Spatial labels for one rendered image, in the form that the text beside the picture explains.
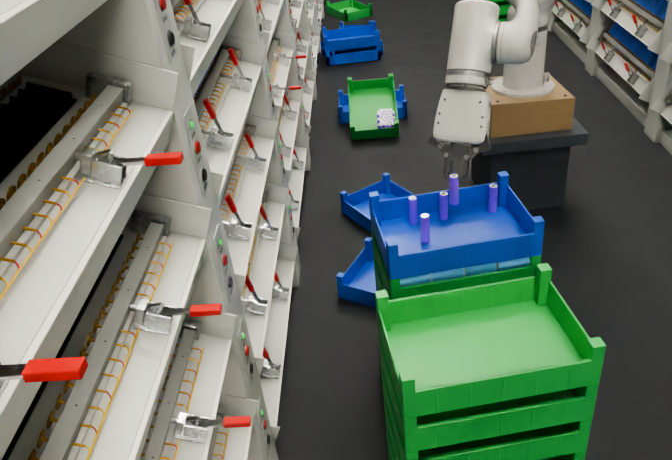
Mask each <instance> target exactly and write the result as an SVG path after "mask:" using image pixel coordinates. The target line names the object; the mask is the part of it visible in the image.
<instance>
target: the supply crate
mask: <svg viewBox="0 0 672 460"><path fill-rule="evenodd" d="M490 184H497V185H498V195H497V211H496V212H495V213H490V212H489V211H488V198H489V185H490ZM442 191H445V192H447V193H448V219H447V220H445V221H443V220H440V219H439V193H440V192H442ZM442 191H436V192H429V193H423V194H417V195H410V196H416V197H417V211H418V223H417V224H416V225H411V224H410V223H409V204H408V198H409V197H410V196H404V197H397V198H391V199H385V200H379V194H378V191H373V192H369V193H368V194H369V207H370V220H371V225H372V228H373V231H374V234H375V237H376V240H377V243H378V246H379V249H380V252H381V255H382V258H383V261H384V264H385V267H386V270H387V273H388V276H389V279H390V280H393V279H399V278H405V277H411V276H417V275H423V274H429V273H435V272H441V271H447V270H453V269H459V268H465V267H471V266H478V265H484V264H490V263H496V262H502V261H508V260H514V259H520V258H526V257H532V256H538V255H542V246H543V236H544V224H545V221H544V219H543V218H542V217H541V216H536V217H532V216H531V214H530V213H529V212H528V210H527V209H526V208H525V206H524V205H523V204H522V202H521V201H520V200H519V198H518V197H517V196H516V195H515V193H514V192H513V191H512V189H511V188H510V187H509V174H508V173H507V172H506V171H502V172H497V182H493V183H487V184H481V185H474V186H468V187H461V188H459V204H458V205H455V206H454V205H450V203H449V190H442ZM422 213H427V214H429V220H430V242H429V243H426V244H424V243H422V242H421V229H420V215H421V214H422Z"/></svg>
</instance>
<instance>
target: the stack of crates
mask: <svg viewBox="0 0 672 460"><path fill-rule="evenodd" d="M551 275H552V269H551V267H550V266H549V264H548V263H544V264H538V265H537V267H536V276H531V277H525V278H519V279H513V280H507V281H501V282H495V283H489V284H483V285H477V286H471V287H465V288H459V289H453V290H447V291H441V292H435V293H429V294H423V295H417V296H411V297H405V298H399V299H393V300H389V297H388V293H387V291H386V290H381V291H376V292H375V300H376V313H377V325H378V336H379V349H380V361H381V374H382V386H383V397H384V410H385V421H386V434H387V446H388V458H389V460H585V455H586V451H587V445H588V439H589V434H590V428H591V423H592V419H593V413H594V408H595V403H596V397H597V392H598V386H599V382H600V376H601V371H602V366H603V361H604V355H605V350H606V345H605V343H604V342H603V341H602V339H601V338H600V337H595V338H590V337H589V336H588V334H587V333H586V331H585V330H584V328H583V327H582V325H581V324H580V323H579V321H578V320H577V318H576V317H575V315H574V314H573V312H572V311H571V309H570V308H569V307H568V305H567V304H566V302H565V301H564V299H563V298H562V296H561V295H560V294H559V292H558V291H557V289H556V288H555V286H554V285H553V283H552V282H551Z"/></svg>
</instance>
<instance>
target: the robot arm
mask: <svg viewBox="0 0 672 460"><path fill-rule="evenodd" d="M507 1H508V2H509V3H510V4H511V6H510V7H509V9H508V12H507V21H506V22H501V21H499V20H498V18H499V11H500V8H499V6H498V5H497V4H495V3H493V2H490V1H486V0H462V1H459V2H457V3H456V4H455V8H454V16H453V23H452V31H451V39H450V47H449V54H448V62H447V70H446V78H445V85H448V86H449V87H447V88H446V89H443V92H442V94H441V97H440V101H439V105H438V109H437V113H436V117H435V123H434V129H433V133H432V134H431V136H430V138H429V140H428V143H429V144H430V145H432V146H434V147H436V148H438V150H439V151H440V152H441V153H442V155H443V157H444V158H445V159H444V166H443V174H445V179H449V175H450V174H452V172H453V164H454V160H453V156H452V152H453V144H454V143H462V144H465V147H464V154H463V157H462V160H460V163H459V171H458V180H459V181H464V178H465V177H467V176H468V169H469V161H470V160H471V159H472V158H473V157H475V156H476V155H477V154H478V153H481V152H485V151H488V150H490V149H491V145H490V141H489V138H488V136H489V126H490V110H491V99H490V94H489V93H487V92H486V90H484V89H487V88H488V86H489V85H491V89H492V91H493V92H495V93H497V94H499V95H502V96H506V97H512V98H535V97H541V96H545V95H547V94H550V93H551V92H552V91H553V90H554V83H553V82H552V81H551V80H549V77H550V76H549V73H547V74H545V73H544V65H545V54H546V44H547V33H548V23H549V15H550V10H551V7H552V5H553V3H554V1H555V0H507ZM496 63H498V64H504V68H503V77H500V78H497V79H495V80H494V81H493V78H490V76H491V70H492V66H493V64H496ZM438 140H441V141H444V144H442V143H440V142H439V141H438ZM474 145H481V146H478V147H474ZM473 147H474V148H473Z"/></svg>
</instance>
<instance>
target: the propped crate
mask: <svg viewBox="0 0 672 460"><path fill-rule="evenodd" d="M347 81H348V100H349V119H350V132H351V140H362V139H374V138H386V137H398V136H399V120H398V112H397V104H396V95H395V87H394V80H393V73H389V78H382V79H371V80H359V81H352V77H347ZM389 108H391V109H392V111H394V112H395V120H394V127H392V128H380V129H378V124H377V112H379V109H387V110H388V109H389Z"/></svg>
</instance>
